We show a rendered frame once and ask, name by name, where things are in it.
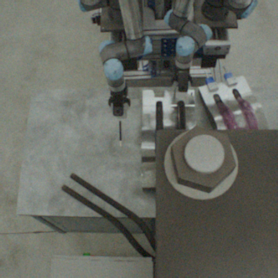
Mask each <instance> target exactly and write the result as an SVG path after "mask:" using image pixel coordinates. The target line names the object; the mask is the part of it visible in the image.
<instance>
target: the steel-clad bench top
mask: <svg viewBox="0 0 278 278"><path fill-rule="evenodd" d="M127 89H128V92H127V96H128V98H129V99H130V108H129V109H128V110H127V118H126V119H117V118H116V117H115V116H113V109H112V108H111V107H110V106H109V105H108V101H109V99H110V96H111V95H110V89H109V88H79V89H49V90H32V97H31V102H30V106H29V114H28V119H27V128H26V133H25V142H24V150H23V155H22V168H21V173H20V182H19V195H18V199H17V212H16V215H49V216H71V217H102V216H101V215H99V214H98V213H96V212H95V211H93V210H92V209H90V208H89V207H87V206H85V205H83V204H82V203H81V202H80V201H78V200H77V199H75V198H74V197H72V196H70V195H69V194H67V193H65V192H63V190H61V189H60V186H61V185H62V184H65V185H66V186H68V187H70V189H72V190H74V191H76V192H77V193H79V194H80V195H82V196H83V197H85V198H87V200H90V201H91V202H92V203H94V204H96V205H97V206H99V207H100V208H102V209H104V210H106V211H107V212H108V213H109V214H111V215H112V216H113V217H127V216H126V215H124V214H123V213H122V212H120V211H118V210H116V209H115V208H114V207H113V206H111V205H110V204H108V203H107V202H105V201H103V200H102V199H100V198H98V197H97V196H96V195H95V194H93V193H92V192H90V191H88V190H87V189H85V188H84V187H83V186H81V185H80V184H79V183H78V182H76V181H74V180H72V179H71V178H70V177H69V174H70V173H74V174H75V175H77V176H79V177H81V178H82V179H84V180H85V181H87V183H89V184H90V185H92V186H94V187H96V188H97V189H99V190H100V191H102V192H103V193H104V194H105V195H108V196H109V197H111V198H112V199H114V200H115V201H117V202H119V203H120V204H122V205H123V206H124V207H125V208H127V209H129V210H131V211H132V212H133V213H135V214H136V215H138V216H139V217H156V191H143V188H141V171H142V170H143V163H142V162H141V145H139V144H138V142H139V141H141V136H142V135H143V91H145V90H155V91H164V90H175V89H173V87H128V88H127ZM188 90H194V98H195V125H196V126H200V127H204V128H207V129H213V128H212V126H211V123H210V120H209V117H208V115H207V113H206V111H205V109H204V106H203V104H202V101H201V99H200V96H199V93H198V91H199V87H190V88H189V89H188ZM250 91H251V92H252V94H253V96H254V97H255V98H256V99H257V100H258V101H259V103H260V104H261V107H262V109H263V111H264V114H265V116H266V120H267V124H268V126H269V128H270V130H278V88H261V87H250ZM138 95H139V98H138ZM119 120H121V141H122V146H120V143H119Z"/></svg>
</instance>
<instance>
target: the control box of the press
mask: <svg viewBox="0 0 278 278"><path fill-rule="evenodd" d="M154 262H155V259H153V260H152V258H122V257H108V256H91V255H90V254H89V253H83V255H82V256H70V255H53V258H52V259H51V268H50V278H155V264H154Z"/></svg>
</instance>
